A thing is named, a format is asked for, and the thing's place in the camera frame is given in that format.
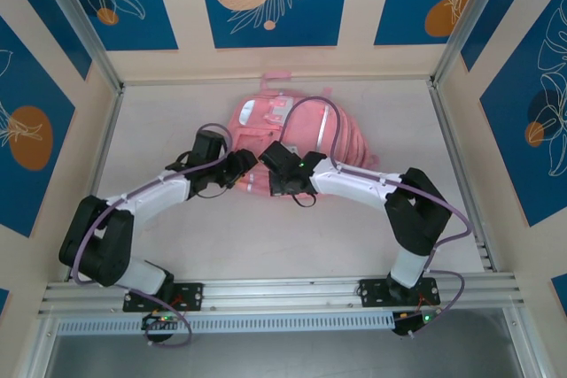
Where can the pink backpack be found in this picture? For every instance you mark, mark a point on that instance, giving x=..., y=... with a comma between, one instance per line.
x=341, y=139

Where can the aluminium side rail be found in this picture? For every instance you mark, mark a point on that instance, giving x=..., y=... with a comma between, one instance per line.
x=110, y=121
x=457, y=161

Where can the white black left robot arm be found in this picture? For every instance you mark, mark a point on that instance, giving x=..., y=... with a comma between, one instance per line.
x=150, y=198

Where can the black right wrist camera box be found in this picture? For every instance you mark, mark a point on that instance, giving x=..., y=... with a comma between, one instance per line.
x=278, y=156

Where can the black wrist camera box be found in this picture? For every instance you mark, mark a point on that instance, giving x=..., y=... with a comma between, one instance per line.
x=278, y=156
x=208, y=144

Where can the grey metal panel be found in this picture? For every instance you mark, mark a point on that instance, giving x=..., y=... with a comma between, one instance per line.
x=283, y=356

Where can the aluminium mounting rail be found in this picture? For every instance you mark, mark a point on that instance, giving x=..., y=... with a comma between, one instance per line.
x=283, y=291

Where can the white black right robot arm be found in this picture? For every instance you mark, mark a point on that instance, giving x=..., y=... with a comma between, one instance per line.
x=354, y=185

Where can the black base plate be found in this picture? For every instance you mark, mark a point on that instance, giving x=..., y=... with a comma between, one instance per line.
x=372, y=291
x=192, y=294

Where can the aluminium frame post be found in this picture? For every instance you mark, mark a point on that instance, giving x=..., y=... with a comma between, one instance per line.
x=483, y=19
x=80, y=19

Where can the small circuit board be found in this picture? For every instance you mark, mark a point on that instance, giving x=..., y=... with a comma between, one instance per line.
x=409, y=325
x=161, y=320

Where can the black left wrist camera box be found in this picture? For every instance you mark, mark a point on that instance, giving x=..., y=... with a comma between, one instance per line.
x=208, y=144

